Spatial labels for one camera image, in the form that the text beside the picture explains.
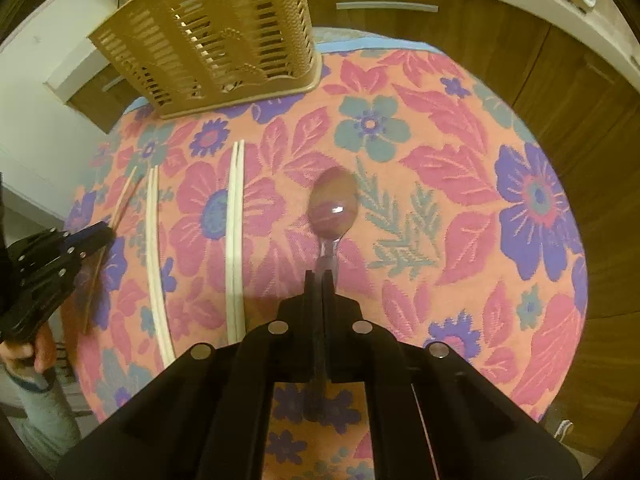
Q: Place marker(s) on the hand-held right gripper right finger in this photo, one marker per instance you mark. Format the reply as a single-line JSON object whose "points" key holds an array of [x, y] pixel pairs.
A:
{"points": [[328, 285]]}

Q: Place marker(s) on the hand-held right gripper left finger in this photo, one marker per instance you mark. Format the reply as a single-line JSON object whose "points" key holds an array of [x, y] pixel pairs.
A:
{"points": [[314, 290]]}

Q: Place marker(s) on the floral tablecloth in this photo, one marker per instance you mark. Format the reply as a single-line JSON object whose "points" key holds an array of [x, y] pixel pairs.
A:
{"points": [[425, 160]]}

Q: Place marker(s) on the white refrigerator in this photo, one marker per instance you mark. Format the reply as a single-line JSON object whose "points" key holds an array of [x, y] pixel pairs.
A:
{"points": [[25, 125]]}

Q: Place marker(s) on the tan plastic utensil basket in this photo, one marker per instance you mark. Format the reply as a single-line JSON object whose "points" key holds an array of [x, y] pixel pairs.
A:
{"points": [[210, 50]]}

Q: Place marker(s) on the person's left hand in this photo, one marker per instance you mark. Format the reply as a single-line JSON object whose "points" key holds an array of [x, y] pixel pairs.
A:
{"points": [[42, 352]]}

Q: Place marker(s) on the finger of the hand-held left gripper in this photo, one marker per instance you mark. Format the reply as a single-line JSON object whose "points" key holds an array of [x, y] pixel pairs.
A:
{"points": [[85, 237], [65, 267]]}

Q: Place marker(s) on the person's left forearm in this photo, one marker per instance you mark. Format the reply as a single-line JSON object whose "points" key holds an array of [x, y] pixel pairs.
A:
{"points": [[45, 420]]}

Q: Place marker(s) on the white shoe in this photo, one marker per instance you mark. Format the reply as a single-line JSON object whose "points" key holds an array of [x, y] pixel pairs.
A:
{"points": [[560, 430]]}

